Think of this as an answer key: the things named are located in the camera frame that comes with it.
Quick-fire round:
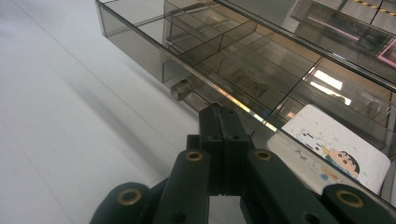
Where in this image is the white table cover sheet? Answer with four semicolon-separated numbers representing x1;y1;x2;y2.
0;0;244;224

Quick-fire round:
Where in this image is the white cartoon print card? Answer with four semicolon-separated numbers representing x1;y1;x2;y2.
266;104;391;195

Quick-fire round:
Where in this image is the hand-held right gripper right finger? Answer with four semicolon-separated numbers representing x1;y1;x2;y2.
222;107;256;196

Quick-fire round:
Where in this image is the smoky transparent drawer box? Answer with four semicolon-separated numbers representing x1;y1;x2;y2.
163;0;396;94

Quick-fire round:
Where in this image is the clear acrylic drawer organizer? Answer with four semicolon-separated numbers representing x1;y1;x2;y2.
95;0;396;216

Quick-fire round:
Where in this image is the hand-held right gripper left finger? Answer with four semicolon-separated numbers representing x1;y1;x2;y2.
186;103;224;196

